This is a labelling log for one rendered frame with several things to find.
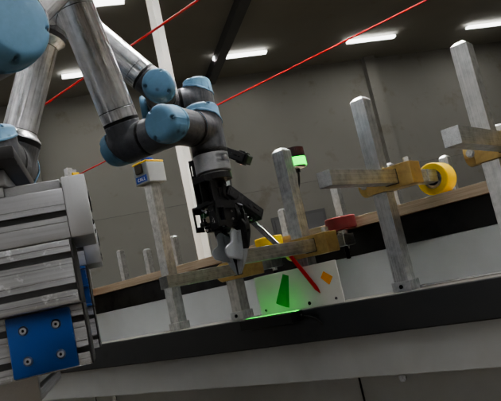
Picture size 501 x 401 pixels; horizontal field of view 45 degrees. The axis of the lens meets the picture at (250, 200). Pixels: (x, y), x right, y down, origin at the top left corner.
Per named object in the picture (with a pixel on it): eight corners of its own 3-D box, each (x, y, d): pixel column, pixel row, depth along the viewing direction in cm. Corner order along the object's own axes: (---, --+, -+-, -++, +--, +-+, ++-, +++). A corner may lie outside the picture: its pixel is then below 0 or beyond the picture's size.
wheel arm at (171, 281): (170, 291, 141) (166, 273, 142) (161, 293, 144) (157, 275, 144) (284, 268, 174) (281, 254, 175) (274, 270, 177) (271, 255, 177)
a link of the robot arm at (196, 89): (179, 87, 164) (210, 82, 165) (186, 126, 163) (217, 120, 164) (178, 77, 157) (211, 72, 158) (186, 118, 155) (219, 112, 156)
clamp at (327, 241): (329, 251, 143) (324, 231, 144) (285, 262, 152) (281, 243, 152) (342, 249, 147) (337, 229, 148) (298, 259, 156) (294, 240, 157)
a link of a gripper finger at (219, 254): (212, 279, 124) (203, 235, 126) (232, 276, 129) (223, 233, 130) (223, 277, 122) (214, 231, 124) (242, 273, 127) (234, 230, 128)
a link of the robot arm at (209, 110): (172, 108, 128) (196, 114, 135) (182, 158, 126) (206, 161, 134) (202, 96, 124) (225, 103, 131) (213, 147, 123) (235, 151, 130)
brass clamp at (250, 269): (251, 275, 158) (246, 256, 159) (215, 283, 167) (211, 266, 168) (266, 272, 163) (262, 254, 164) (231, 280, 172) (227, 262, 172)
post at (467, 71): (530, 274, 115) (464, 36, 121) (512, 277, 117) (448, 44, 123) (536, 271, 117) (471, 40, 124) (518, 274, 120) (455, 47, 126)
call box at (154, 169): (150, 183, 183) (145, 158, 184) (136, 189, 187) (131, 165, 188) (168, 183, 188) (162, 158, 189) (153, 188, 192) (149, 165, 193)
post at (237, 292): (244, 326, 162) (208, 153, 169) (235, 327, 165) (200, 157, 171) (253, 323, 165) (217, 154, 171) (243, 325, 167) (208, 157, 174)
